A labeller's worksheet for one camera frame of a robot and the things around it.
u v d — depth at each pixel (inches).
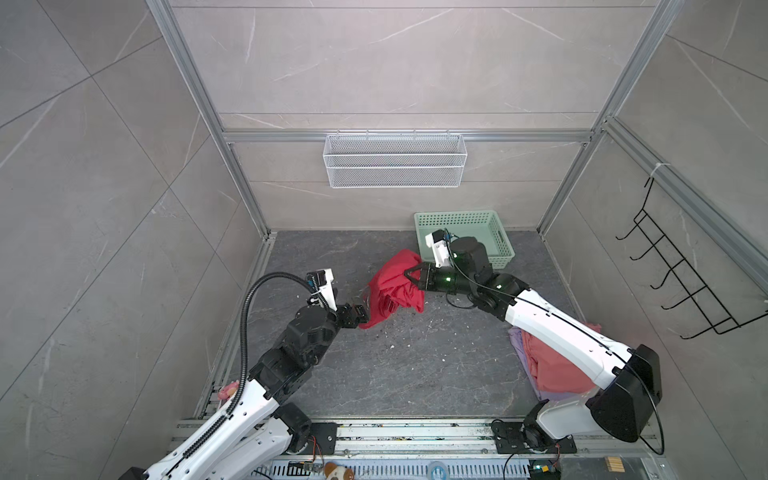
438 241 26.5
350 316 23.7
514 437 28.9
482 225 48.3
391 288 28.2
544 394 30.8
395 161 39.7
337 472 26.4
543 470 27.6
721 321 22.8
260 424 23.9
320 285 22.9
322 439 28.8
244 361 18.8
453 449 28.7
